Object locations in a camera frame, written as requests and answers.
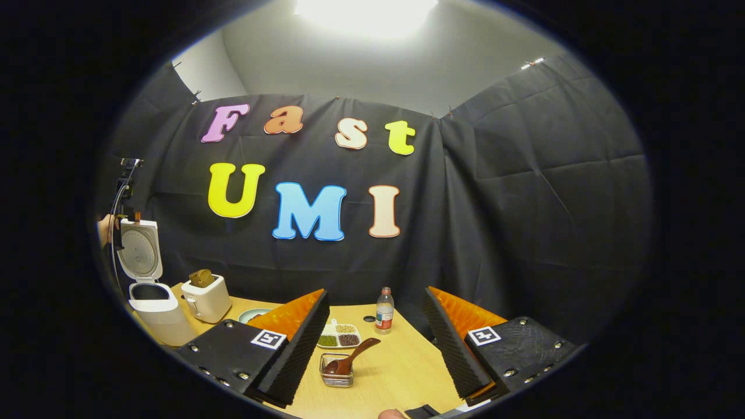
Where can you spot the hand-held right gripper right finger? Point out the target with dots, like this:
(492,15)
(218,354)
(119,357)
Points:
(451,343)

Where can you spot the brown wooden spoon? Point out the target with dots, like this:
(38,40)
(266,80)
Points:
(355,355)

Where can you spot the brown bread slice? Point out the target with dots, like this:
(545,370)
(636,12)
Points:
(198,280)
(209,276)

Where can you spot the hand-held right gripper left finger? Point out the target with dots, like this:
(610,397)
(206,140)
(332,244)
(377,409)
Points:
(291,355)

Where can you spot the ceiling light panel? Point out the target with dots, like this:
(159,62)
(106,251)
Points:
(366,14)

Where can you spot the pale green plate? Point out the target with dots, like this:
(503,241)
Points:
(250,315)

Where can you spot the white rice cooker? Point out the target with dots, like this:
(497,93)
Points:
(163,320)

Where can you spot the clear water bottle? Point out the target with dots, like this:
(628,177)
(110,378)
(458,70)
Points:
(384,314)

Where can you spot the white toaster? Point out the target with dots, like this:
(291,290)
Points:
(209,299)

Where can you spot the white divided bean dish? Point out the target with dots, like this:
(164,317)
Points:
(346,337)

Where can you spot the black backdrop cloth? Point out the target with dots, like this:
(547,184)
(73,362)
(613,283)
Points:
(524,192)

